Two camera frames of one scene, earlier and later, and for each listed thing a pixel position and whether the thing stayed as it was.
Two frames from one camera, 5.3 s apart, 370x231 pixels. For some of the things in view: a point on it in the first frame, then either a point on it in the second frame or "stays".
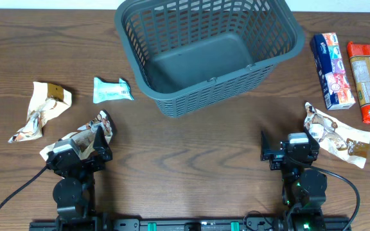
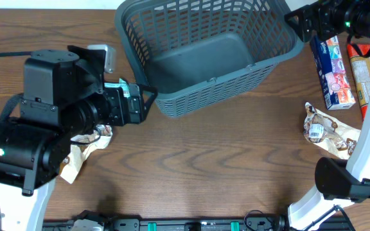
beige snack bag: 349,145 stays
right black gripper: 285,156 → 309,20
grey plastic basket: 187,54 stays
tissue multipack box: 332,71 stays
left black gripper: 103,152 → 119,117
